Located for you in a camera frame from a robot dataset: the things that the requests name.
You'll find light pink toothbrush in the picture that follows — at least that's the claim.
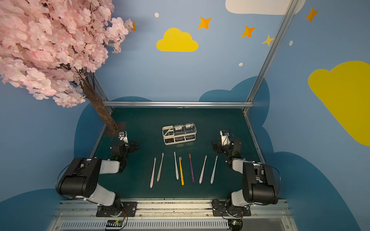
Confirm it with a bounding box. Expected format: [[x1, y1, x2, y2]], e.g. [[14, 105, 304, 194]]
[[199, 155, 207, 184]]

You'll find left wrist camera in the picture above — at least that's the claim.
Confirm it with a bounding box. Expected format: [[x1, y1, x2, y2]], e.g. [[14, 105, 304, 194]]
[[118, 131, 129, 143]]

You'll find purple toothbrush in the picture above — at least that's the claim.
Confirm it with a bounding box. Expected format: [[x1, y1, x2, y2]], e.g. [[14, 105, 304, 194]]
[[188, 154, 195, 183]]

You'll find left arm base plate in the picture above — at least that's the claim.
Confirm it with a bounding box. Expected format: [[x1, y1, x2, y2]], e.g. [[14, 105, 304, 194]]
[[96, 201, 137, 218]]

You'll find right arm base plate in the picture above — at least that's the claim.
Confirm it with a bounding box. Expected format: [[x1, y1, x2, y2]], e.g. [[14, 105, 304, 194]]
[[211, 199, 251, 218]]

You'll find pale white toothbrush right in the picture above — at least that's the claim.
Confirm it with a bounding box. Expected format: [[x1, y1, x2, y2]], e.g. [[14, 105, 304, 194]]
[[210, 156, 218, 184]]

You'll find aluminium frame upright post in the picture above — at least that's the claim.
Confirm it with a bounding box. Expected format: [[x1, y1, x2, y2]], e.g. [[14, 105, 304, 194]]
[[243, 0, 299, 115]]

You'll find tree base plate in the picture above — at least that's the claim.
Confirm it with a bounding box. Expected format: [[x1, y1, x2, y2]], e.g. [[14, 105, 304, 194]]
[[103, 121, 127, 137]]

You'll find pink cherry blossom tree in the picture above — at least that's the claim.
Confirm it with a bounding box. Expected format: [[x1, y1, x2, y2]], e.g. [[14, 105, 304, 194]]
[[1, 1, 135, 133]]

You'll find left green circuit board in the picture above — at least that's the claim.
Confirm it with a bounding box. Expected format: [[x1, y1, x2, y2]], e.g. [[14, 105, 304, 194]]
[[104, 219, 124, 231]]

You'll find grey white toothbrush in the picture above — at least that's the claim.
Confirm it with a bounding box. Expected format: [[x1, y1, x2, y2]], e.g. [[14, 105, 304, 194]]
[[157, 153, 164, 182]]

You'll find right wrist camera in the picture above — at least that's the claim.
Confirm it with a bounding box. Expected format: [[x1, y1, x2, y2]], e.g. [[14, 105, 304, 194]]
[[220, 130, 231, 146]]

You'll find right green circuit board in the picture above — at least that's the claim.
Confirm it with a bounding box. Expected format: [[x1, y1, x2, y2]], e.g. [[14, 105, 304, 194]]
[[227, 219, 243, 231]]

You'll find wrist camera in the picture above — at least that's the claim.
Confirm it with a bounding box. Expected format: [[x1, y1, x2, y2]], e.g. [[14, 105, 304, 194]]
[[220, 130, 231, 146], [118, 131, 129, 143]]

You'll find aluminium frame back bar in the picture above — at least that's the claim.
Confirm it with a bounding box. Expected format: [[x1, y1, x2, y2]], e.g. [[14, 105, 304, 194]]
[[103, 101, 253, 108]]

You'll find green circuit board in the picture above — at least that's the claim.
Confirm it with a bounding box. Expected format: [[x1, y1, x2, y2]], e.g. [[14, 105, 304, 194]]
[[227, 219, 243, 231], [104, 219, 124, 231]]

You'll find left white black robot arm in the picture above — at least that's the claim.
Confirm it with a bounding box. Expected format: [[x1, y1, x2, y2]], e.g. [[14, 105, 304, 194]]
[[55, 140, 139, 218]]

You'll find yellow toothbrush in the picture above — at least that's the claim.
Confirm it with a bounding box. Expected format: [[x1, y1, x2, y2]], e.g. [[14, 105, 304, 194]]
[[179, 157, 185, 186]]

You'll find white toothbrush holder rack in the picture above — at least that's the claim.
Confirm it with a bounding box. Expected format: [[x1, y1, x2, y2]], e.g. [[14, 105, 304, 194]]
[[162, 123, 197, 145]]

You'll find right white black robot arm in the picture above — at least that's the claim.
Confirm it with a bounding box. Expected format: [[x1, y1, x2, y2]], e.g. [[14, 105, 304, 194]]
[[211, 139, 280, 218]]

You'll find aluminium rail front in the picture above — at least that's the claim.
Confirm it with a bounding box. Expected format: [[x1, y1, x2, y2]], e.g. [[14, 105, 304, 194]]
[[48, 199, 298, 231]]

